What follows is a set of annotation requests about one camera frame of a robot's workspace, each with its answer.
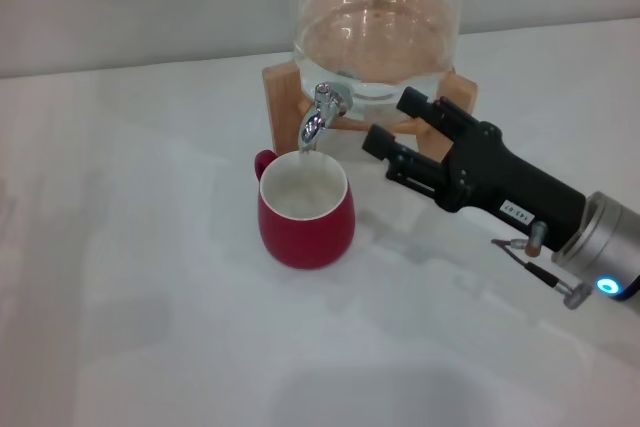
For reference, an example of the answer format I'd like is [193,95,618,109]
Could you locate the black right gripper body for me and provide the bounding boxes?
[434,120,587,251]

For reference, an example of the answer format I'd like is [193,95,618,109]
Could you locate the chrome faucet tap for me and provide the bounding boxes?
[298,81,354,155]

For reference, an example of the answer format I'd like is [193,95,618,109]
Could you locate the red ceramic cup white inside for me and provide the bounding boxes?
[254,149,357,271]

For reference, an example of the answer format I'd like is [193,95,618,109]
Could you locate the clear glass water dispenser jar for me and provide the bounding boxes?
[291,0,464,123]

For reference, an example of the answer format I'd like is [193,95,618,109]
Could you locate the wooden dispenser stand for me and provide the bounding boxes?
[262,0,480,168]

